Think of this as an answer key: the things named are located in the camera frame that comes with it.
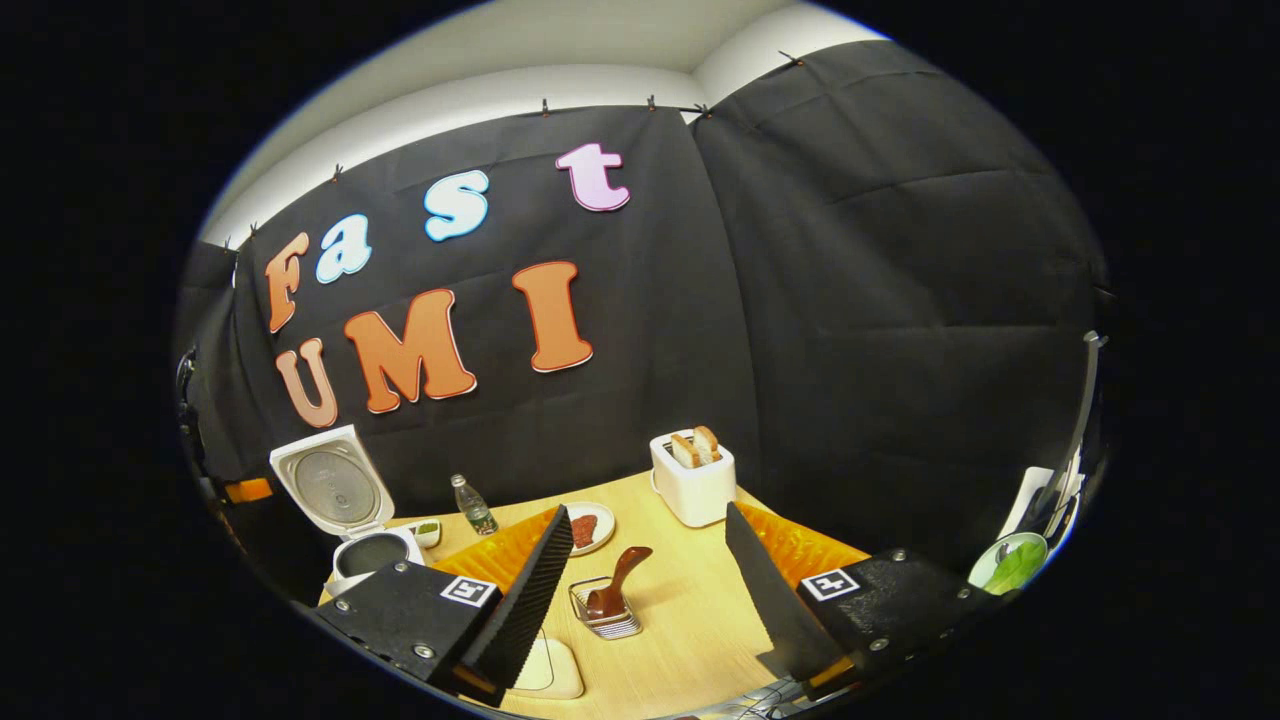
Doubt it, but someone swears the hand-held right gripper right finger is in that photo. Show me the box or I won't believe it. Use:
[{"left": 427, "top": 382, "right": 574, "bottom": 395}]
[{"left": 725, "top": 500, "right": 1016, "bottom": 701}]

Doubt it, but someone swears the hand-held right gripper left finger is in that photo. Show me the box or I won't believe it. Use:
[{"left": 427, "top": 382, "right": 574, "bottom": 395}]
[{"left": 305, "top": 505, "right": 574, "bottom": 709}]

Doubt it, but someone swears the white rice cooker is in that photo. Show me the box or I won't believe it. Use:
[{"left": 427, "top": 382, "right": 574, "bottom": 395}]
[{"left": 268, "top": 424, "right": 429, "bottom": 599}]

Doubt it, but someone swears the wire chopstick holder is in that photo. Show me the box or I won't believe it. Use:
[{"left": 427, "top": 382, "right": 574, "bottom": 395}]
[{"left": 568, "top": 575, "right": 643, "bottom": 641}]

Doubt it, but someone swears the brown wooden spoon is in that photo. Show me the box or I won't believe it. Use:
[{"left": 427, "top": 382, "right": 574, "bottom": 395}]
[{"left": 585, "top": 546, "right": 654, "bottom": 619}]

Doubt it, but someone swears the cream square rice container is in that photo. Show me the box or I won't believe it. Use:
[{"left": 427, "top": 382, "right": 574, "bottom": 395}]
[{"left": 512, "top": 635, "right": 585, "bottom": 701}]

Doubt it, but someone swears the white oval plate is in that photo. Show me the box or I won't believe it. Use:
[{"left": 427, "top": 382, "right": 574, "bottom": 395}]
[{"left": 560, "top": 501, "right": 617, "bottom": 557}]

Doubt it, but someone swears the clear plastic water bottle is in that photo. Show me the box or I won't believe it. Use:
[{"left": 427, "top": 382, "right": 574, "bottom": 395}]
[{"left": 450, "top": 473, "right": 499, "bottom": 537}]

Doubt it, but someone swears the white toaster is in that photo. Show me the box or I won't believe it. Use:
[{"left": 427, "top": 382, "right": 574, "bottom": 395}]
[{"left": 649, "top": 430, "right": 738, "bottom": 528}]

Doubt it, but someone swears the white bowl with green item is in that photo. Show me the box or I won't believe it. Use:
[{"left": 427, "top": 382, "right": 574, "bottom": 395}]
[{"left": 968, "top": 531, "right": 1049, "bottom": 597}]

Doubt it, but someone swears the grey metal stand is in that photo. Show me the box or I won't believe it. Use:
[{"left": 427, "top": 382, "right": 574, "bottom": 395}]
[{"left": 1040, "top": 330, "right": 1109, "bottom": 541}]

